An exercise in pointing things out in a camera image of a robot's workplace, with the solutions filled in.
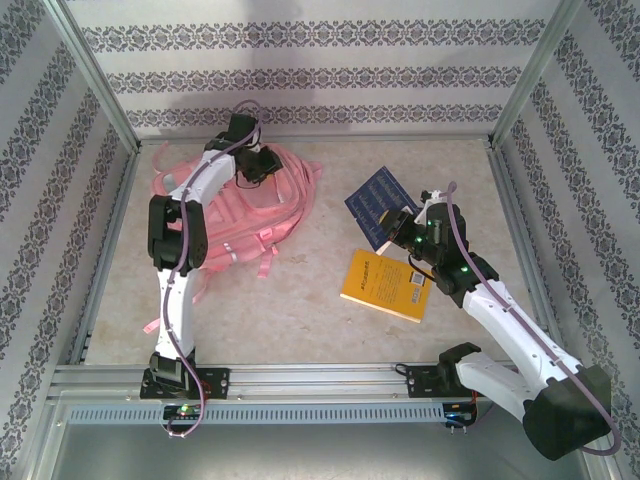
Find dark blue book QR codes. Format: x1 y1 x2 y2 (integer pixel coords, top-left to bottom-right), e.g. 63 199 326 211
344 165 426 256

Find pink student backpack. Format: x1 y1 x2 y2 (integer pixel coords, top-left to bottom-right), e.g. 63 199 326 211
144 141 324 335

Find yellow paperback book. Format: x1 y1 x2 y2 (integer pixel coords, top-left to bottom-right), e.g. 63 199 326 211
339 248 434 325

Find small controller circuit board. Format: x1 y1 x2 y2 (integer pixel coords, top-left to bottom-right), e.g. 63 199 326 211
163 404 205 420
443 403 480 427

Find grey metal sheet panel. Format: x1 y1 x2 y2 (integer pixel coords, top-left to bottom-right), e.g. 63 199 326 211
49 399 614 480

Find thin black cable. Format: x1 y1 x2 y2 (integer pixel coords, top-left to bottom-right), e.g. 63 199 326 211
407 252 437 282
235 169 264 191

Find aluminium frame rail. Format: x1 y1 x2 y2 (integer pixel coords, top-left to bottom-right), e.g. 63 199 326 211
69 149 142 366
487 144 570 362
137 132 494 149

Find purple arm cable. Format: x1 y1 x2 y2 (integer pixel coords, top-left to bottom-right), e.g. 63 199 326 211
444 180 624 457
159 99 264 442

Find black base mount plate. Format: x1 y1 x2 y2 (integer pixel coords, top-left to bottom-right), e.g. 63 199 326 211
395 364 484 399
139 367 232 400

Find aluminium mounting rail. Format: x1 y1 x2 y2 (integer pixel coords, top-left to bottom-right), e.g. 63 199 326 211
47 363 589 401

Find aluminium frame post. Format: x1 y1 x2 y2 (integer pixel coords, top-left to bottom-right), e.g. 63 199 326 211
574 394 629 480
9 392 69 480
488 0 585 151
42 0 142 157

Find grey slotted cable duct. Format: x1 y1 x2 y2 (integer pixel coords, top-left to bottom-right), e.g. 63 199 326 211
67 402 447 425

